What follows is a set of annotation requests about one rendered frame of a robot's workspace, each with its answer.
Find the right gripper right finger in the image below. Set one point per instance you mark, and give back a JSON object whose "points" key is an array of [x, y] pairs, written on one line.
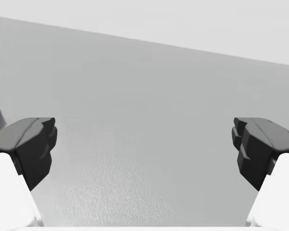
{"points": [[257, 154]]}

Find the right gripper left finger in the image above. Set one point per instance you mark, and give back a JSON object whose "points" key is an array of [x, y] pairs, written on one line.
{"points": [[26, 154]]}

